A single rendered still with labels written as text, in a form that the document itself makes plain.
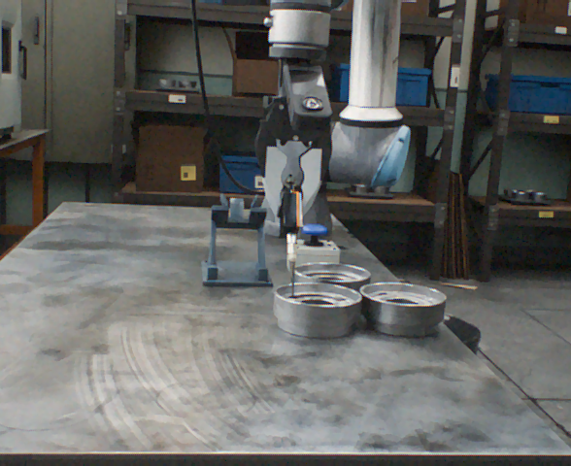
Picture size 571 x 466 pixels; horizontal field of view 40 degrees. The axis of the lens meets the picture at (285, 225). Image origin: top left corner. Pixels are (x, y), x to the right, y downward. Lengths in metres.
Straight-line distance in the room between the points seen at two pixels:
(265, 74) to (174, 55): 0.76
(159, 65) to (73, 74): 0.54
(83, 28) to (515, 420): 4.23
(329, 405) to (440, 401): 0.11
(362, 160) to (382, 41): 0.21
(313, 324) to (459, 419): 0.24
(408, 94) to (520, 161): 1.12
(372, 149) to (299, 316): 0.60
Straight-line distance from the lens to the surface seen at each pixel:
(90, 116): 4.77
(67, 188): 5.07
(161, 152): 4.46
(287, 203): 0.99
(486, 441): 0.71
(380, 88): 1.45
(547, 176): 5.50
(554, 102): 4.94
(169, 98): 4.37
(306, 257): 1.18
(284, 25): 0.98
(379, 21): 1.44
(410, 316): 0.93
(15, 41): 3.45
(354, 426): 0.70
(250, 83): 4.43
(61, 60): 4.78
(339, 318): 0.91
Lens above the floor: 1.08
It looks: 10 degrees down
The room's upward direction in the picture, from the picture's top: 3 degrees clockwise
